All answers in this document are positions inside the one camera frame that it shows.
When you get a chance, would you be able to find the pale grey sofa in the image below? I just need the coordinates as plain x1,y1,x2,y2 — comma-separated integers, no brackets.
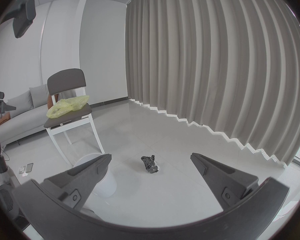
0,84,65,147

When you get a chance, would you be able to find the grey cushion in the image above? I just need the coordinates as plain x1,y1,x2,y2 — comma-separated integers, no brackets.
59,90,77,100
29,84,50,109

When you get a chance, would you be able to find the black plastic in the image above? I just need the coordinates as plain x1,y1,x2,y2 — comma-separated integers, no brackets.
140,155,158,174

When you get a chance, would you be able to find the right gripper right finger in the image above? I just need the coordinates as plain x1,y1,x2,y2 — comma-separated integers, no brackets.
190,153,259,213

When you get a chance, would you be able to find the white chair grey seat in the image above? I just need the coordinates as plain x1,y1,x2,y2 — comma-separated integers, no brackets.
44,68,105,167

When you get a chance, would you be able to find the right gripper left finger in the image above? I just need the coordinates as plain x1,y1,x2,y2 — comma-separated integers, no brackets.
43,153,112,209

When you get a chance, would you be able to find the beige pleated curtain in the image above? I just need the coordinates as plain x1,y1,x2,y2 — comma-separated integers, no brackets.
125,0,300,169

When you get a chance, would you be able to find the yellow plastic bag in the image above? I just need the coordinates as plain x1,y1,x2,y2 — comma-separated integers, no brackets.
46,95,90,119

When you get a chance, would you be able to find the white trash bin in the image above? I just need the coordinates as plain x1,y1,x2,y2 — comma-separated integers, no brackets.
74,153,118,198

